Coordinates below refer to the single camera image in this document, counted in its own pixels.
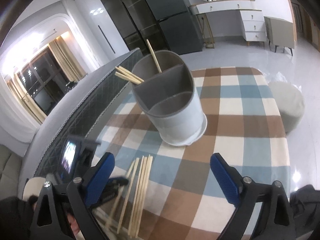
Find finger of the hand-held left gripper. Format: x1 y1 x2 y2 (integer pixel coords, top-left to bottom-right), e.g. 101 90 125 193
94 176 129 207

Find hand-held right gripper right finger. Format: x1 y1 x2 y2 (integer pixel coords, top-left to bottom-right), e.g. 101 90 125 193
210 152 297 240

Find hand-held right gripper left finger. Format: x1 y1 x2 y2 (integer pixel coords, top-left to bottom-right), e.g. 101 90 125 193
29 152 115 240

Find pile of wooden chopsticks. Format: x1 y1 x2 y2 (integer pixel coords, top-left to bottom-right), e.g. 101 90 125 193
96 154 153 238

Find grey white utensil holder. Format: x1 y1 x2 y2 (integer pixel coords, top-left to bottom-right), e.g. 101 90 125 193
131 50 208 147

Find wooden chopstick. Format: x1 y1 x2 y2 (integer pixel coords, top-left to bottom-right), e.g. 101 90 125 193
115 72 141 85
115 66 145 83
146 39 162 73

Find person's left forearm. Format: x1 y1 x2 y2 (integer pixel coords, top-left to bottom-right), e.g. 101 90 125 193
0 177 45 240

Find person's left hand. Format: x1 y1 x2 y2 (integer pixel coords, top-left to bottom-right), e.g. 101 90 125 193
66 212 83 240

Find plaid tablecloth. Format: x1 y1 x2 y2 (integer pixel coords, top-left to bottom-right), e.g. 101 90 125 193
90 66 290 240

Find grey mattress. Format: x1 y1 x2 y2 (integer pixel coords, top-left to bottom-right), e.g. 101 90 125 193
24 47 145 188

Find beige sofa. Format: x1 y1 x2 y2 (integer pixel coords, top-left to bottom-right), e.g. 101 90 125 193
0 144 33 195

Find dark window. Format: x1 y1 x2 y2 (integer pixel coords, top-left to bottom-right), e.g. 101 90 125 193
15 49 78 115

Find white round pouf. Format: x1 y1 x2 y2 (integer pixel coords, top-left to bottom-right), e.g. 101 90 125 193
267 81 306 135

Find clear plastic wrap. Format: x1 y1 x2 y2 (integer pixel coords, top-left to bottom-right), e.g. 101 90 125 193
262 71 303 90

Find white wardrobe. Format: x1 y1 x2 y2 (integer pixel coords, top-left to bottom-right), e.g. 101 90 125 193
75 0 130 72

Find dark glass cabinet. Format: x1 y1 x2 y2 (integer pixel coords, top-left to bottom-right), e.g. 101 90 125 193
89 0 173 55

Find beige nightstand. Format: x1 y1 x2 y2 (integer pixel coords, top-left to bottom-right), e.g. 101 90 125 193
264 16 297 55

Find dark grey refrigerator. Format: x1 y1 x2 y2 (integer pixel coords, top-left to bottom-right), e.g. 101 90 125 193
136 0 203 55

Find wooden door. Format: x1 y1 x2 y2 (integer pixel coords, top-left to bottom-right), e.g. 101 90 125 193
285 0 320 55

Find white dressing desk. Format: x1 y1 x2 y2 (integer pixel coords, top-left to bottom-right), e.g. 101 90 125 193
189 0 267 47

